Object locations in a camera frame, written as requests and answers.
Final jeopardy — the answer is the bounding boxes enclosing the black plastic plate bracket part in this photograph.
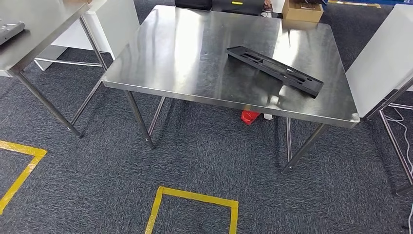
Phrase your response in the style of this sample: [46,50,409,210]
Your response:
[225,45,324,99]

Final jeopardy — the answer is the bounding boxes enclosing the stainless steel workbench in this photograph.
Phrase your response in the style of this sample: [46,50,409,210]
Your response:
[101,4,361,175]

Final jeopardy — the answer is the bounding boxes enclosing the red box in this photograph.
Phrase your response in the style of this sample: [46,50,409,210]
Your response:
[240,110,262,125]

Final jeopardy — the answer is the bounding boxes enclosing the black equipment box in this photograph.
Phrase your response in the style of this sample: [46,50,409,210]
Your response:
[211,0,265,16]

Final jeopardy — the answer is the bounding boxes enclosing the black case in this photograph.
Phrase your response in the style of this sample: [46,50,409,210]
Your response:
[174,0,213,11]

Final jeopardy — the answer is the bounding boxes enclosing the white cabinet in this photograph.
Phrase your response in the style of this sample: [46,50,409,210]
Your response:
[34,0,140,72]

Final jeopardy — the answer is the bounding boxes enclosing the brown cardboard box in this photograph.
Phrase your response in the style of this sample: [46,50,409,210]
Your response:
[282,0,324,23]

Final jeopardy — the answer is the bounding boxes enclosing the white top table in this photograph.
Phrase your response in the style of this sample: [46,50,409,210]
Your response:
[345,3,413,195]

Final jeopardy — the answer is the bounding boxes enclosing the stainless steel table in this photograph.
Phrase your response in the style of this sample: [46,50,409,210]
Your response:
[0,0,109,139]

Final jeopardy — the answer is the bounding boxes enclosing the grey metal tray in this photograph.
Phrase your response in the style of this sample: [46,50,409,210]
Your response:
[0,20,26,46]

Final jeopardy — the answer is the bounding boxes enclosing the white floor cable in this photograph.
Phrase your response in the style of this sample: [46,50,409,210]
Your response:
[385,108,413,175]

